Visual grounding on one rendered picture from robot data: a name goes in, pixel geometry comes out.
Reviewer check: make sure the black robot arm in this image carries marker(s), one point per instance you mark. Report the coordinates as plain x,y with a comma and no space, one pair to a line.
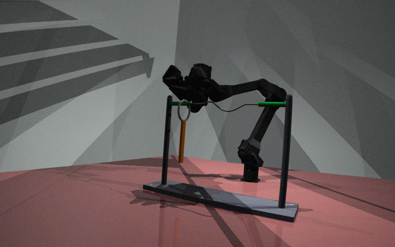
248,151

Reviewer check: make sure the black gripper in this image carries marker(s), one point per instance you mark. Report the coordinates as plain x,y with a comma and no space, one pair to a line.
183,89

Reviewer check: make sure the orange handle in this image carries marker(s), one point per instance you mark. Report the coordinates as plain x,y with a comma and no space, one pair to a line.
182,132

